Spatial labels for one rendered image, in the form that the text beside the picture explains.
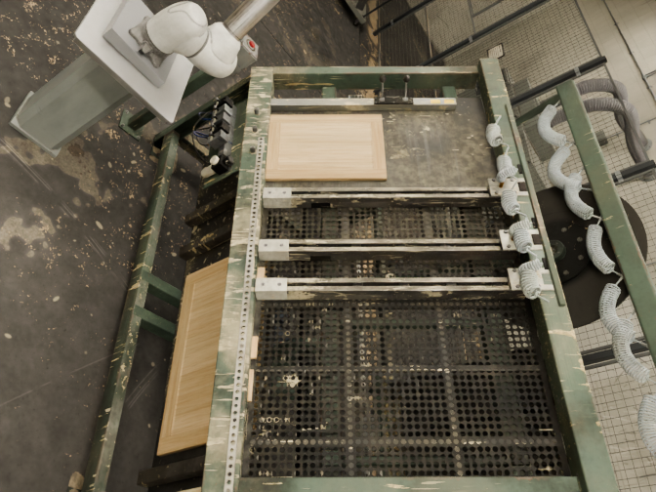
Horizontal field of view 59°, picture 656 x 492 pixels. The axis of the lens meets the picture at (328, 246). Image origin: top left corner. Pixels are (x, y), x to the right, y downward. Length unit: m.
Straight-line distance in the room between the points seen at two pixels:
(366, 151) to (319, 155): 0.23
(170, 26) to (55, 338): 1.41
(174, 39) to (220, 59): 0.22
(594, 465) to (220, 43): 2.13
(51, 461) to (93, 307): 0.70
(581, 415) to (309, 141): 1.69
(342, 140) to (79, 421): 1.74
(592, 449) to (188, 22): 2.15
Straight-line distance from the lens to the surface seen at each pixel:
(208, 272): 2.92
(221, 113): 2.99
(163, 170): 3.37
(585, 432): 2.18
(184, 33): 2.56
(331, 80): 3.25
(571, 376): 2.25
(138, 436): 2.97
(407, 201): 2.60
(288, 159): 2.80
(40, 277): 2.86
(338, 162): 2.78
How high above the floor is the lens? 2.28
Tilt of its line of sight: 28 degrees down
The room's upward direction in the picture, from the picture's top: 67 degrees clockwise
